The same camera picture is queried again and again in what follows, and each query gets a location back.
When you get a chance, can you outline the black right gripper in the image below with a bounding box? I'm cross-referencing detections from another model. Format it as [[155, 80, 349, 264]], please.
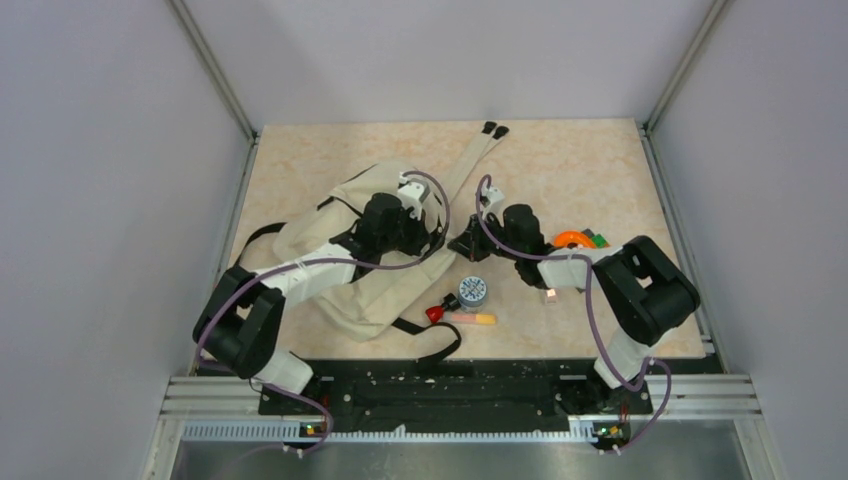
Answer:
[[450, 210, 523, 262]]

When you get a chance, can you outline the cream canvas backpack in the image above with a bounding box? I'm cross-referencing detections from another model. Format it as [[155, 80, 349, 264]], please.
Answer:
[[245, 121, 509, 341]]

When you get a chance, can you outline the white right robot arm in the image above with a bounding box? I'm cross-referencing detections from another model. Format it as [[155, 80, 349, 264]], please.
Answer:
[[448, 204, 701, 412]]

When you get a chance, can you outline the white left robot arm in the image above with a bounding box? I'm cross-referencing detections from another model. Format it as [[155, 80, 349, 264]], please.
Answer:
[[192, 193, 446, 414]]

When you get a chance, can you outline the red black glue bottle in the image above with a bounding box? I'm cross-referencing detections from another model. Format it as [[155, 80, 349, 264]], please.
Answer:
[[425, 293, 460, 324]]

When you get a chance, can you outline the orange pink highlighter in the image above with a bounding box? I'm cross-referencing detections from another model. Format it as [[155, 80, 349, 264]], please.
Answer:
[[446, 312, 497, 326]]

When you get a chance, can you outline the orange curved toy track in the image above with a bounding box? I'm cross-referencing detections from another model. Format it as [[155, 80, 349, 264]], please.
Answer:
[[552, 230, 597, 249]]

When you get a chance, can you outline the green toy brick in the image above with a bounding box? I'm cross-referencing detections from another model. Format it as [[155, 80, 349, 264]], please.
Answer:
[[591, 234, 609, 248]]

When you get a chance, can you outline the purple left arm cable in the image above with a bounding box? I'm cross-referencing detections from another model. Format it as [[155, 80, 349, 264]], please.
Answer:
[[193, 170, 452, 458]]

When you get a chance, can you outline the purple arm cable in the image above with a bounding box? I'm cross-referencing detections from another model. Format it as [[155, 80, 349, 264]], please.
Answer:
[[193, 170, 452, 458], [475, 174, 674, 458]]

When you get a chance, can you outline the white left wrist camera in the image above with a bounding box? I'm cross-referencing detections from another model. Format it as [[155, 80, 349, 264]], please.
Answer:
[[397, 174, 430, 220]]

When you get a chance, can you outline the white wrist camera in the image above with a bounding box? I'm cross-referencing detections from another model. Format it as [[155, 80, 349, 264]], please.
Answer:
[[478, 186, 506, 219], [397, 174, 430, 220]]

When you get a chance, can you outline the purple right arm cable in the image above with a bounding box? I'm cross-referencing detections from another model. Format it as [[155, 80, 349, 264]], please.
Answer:
[[475, 174, 674, 458]]

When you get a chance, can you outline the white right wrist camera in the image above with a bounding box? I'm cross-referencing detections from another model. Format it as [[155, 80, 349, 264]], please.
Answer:
[[478, 186, 506, 219]]

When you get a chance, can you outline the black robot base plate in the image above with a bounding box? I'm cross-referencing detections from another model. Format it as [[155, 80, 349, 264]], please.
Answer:
[[259, 359, 654, 434]]

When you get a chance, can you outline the aluminium frame rail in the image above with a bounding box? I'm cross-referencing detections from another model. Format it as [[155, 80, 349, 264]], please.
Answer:
[[140, 0, 259, 479]]

